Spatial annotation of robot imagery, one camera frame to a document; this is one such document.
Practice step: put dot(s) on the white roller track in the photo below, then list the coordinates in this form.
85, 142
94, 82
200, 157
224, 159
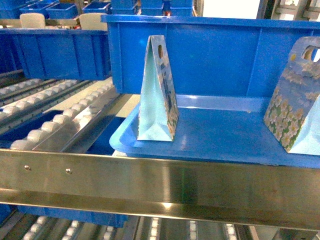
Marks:
55, 134

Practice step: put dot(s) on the stainless steel front rail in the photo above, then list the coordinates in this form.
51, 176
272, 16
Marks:
248, 194

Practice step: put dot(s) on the blue crate on left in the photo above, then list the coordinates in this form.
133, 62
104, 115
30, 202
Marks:
61, 53

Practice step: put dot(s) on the blue plastic tray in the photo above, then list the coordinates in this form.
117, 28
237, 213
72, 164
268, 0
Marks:
214, 129

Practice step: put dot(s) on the large blue crate behind tray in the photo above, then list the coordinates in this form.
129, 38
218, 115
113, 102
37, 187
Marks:
208, 56

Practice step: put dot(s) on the flower gift bag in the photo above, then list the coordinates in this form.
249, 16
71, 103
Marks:
293, 113
158, 112

